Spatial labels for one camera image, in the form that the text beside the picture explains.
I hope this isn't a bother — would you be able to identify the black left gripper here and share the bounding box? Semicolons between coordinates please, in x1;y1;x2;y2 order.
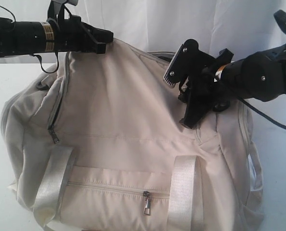
51;15;113;54

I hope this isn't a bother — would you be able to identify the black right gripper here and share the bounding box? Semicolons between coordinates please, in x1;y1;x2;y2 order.
178;49;233;129

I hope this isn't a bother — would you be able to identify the cream fabric duffel bag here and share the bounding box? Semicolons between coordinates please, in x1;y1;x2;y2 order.
0;40;263;231

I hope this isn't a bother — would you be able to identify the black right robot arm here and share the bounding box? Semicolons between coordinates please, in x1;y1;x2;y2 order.
178;10;286;128

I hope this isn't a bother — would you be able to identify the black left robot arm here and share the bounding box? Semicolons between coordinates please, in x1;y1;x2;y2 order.
0;15;113;58

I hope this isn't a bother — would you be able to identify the white backdrop curtain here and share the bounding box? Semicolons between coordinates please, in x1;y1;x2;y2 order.
0;0;286;65

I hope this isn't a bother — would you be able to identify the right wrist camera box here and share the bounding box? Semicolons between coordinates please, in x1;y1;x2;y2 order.
163;39;199;88

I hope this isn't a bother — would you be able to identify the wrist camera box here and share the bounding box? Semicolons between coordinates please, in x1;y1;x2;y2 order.
163;39;199;88
52;0;78;6

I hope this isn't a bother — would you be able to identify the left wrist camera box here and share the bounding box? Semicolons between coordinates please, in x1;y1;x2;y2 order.
52;0;78;6

